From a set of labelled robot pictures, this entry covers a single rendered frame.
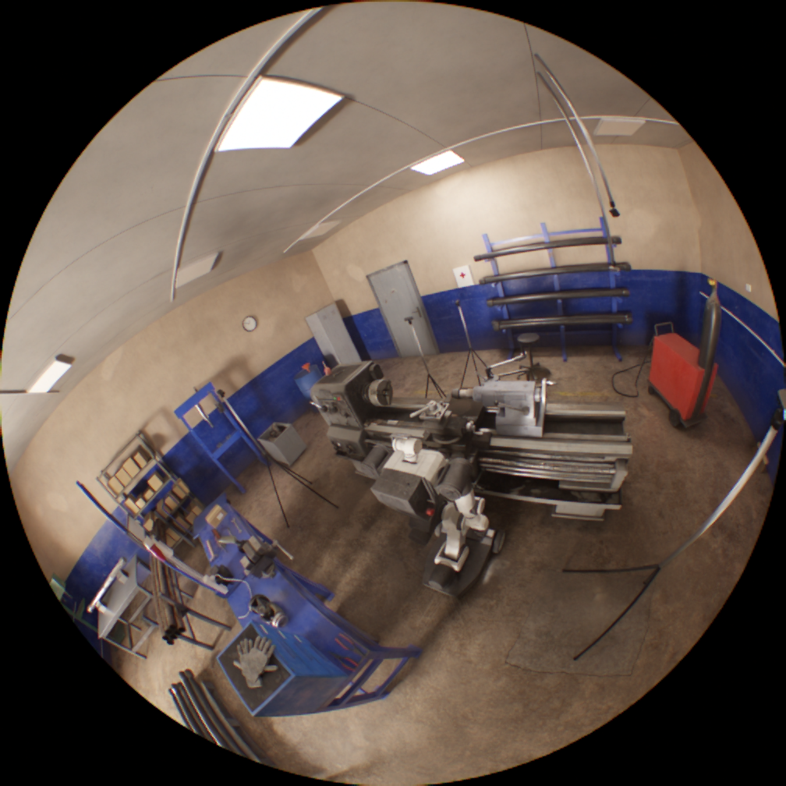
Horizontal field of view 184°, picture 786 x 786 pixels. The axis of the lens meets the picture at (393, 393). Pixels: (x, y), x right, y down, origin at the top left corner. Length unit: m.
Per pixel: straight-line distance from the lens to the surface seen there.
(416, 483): 0.99
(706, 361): 3.13
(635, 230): 4.72
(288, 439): 4.15
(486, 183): 4.54
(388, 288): 5.43
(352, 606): 2.47
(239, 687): 1.35
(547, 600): 2.16
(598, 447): 1.76
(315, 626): 1.57
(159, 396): 5.01
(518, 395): 1.67
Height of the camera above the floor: 2.12
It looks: 27 degrees down
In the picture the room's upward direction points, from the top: 24 degrees counter-clockwise
